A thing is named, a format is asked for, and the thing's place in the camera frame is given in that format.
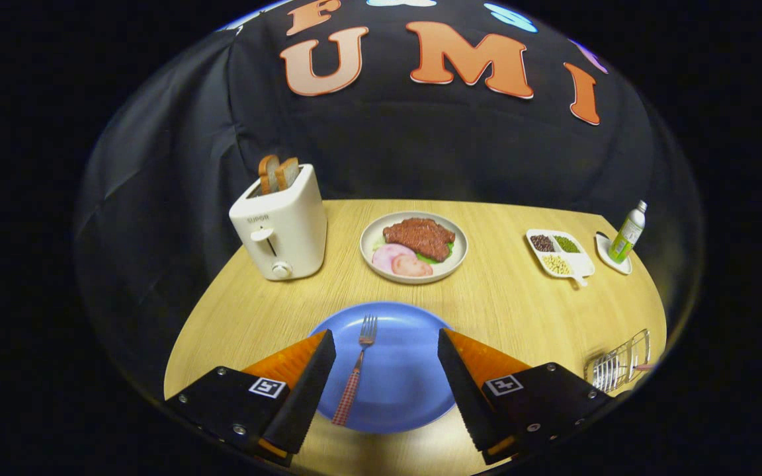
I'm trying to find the blue round plate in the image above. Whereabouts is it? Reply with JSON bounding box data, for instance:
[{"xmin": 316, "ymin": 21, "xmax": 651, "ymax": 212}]
[{"xmin": 308, "ymin": 301, "xmax": 458, "ymax": 435}]

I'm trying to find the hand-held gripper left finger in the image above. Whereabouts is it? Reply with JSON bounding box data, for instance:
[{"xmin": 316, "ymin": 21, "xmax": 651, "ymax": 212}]
[{"xmin": 164, "ymin": 329, "xmax": 337, "ymax": 467}]

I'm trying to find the green labelled metal bottle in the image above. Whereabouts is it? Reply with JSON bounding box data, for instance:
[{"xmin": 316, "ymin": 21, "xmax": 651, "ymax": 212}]
[{"xmin": 607, "ymin": 200, "xmax": 648, "ymax": 264}]

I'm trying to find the white toaster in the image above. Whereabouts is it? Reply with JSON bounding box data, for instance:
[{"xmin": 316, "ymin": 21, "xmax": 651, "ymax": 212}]
[{"xmin": 229, "ymin": 163, "xmax": 328, "ymax": 282}]

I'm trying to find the white divided tray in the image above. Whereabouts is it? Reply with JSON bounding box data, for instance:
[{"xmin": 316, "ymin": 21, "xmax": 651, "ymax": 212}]
[{"xmin": 525, "ymin": 228, "xmax": 596, "ymax": 288}]

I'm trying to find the brown toast slice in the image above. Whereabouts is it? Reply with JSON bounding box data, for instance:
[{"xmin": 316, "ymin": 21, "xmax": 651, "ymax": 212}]
[
  {"xmin": 259, "ymin": 155, "xmax": 281, "ymax": 195},
  {"xmin": 274, "ymin": 157, "xmax": 301, "ymax": 192}
]

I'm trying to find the white round plate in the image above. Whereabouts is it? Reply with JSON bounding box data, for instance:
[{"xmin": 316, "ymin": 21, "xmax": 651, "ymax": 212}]
[{"xmin": 359, "ymin": 211, "xmax": 469, "ymax": 285}]

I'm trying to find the metal wire basket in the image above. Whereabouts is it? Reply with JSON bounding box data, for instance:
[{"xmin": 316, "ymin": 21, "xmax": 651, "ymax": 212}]
[{"xmin": 583, "ymin": 329, "xmax": 653, "ymax": 395}]

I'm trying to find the fork with red checked handle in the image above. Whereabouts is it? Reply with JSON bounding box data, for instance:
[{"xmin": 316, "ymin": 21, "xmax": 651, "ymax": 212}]
[{"xmin": 331, "ymin": 315, "xmax": 379, "ymax": 426}]

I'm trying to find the pink ham slice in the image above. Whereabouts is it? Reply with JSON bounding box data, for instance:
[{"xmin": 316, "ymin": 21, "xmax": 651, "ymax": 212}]
[
  {"xmin": 391, "ymin": 255, "xmax": 435, "ymax": 278},
  {"xmin": 372, "ymin": 243, "xmax": 418, "ymax": 275}
]

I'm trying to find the brown meat steak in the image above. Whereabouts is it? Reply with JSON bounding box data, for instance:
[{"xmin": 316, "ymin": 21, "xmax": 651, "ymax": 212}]
[{"xmin": 383, "ymin": 218, "xmax": 456, "ymax": 262}]

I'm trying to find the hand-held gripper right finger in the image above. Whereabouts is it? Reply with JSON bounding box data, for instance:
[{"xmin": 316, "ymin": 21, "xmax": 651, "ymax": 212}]
[{"xmin": 437, "ymin": 328, "xmax": 616, "ymax": 465}]

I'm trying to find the small white saucer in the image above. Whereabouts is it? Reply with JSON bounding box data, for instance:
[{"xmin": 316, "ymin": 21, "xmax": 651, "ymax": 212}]
[{"xmin": 595, "ymin": 231, "xmax": 634, "ymax": 276}]

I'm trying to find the green lettuce leaf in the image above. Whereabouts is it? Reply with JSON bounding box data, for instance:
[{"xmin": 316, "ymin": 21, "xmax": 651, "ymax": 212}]
[{"xmin": 417, "ymin": 241, "xmax": 456, "ymax": 266}]

